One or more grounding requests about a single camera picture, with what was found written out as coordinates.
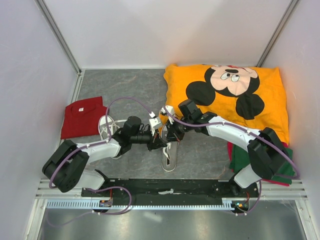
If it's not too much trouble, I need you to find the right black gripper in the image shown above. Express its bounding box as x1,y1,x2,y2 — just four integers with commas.
165,116,193,143

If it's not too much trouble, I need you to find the grey sneaker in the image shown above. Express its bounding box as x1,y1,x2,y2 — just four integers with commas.
160,125,179,172
97,114,124,160

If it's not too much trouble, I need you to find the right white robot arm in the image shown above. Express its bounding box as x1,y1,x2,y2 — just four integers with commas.
160,100,291,197

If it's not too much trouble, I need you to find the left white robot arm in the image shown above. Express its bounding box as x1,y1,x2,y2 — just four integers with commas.
42,116,167,193

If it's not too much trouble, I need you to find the white tape scrap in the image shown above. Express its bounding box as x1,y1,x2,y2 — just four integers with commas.
158,188,174,196

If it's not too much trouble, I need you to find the red cloth under green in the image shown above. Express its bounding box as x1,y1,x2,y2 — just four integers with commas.
226,136,291,187

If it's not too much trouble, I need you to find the green folded cloth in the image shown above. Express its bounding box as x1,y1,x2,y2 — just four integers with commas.
229,138,295,186

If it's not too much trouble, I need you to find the red folded t-shirt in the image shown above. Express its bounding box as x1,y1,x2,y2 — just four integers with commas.
60,96,108,140

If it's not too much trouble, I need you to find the orange mickey mouse pillow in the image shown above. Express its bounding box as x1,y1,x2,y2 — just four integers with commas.
163,64,290,144

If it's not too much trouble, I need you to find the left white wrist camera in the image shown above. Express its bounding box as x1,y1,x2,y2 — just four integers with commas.
149,111,163,130

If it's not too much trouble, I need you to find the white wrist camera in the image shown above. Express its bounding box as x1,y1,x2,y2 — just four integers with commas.
149,111,163,130
159,105,175,124

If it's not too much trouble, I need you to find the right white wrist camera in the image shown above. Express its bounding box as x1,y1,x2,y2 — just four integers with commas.
159,105,175,124

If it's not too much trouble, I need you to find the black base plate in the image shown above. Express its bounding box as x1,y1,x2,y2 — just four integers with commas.
81,177,261,207

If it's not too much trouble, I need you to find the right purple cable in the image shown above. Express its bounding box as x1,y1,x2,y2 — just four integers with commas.
161,105,300,182

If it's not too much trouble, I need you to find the purple cable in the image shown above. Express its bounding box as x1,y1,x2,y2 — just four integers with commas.
161,105,300,182
46,96,156,227

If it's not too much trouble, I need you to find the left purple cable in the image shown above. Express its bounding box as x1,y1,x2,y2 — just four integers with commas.
46,96,156,227

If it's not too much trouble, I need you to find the slotted cable duct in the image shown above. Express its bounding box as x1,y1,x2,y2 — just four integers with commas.
46,198,245,211

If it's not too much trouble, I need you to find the left aluminium frame post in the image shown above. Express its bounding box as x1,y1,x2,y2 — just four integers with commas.
34,0,82,75

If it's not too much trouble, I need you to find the aluminium frame post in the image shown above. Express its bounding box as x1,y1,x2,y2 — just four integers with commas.
34,0,82,75
256,0,300,68

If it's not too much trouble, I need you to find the right aluminium frame post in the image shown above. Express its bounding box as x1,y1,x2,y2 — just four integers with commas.
256,0,300,68

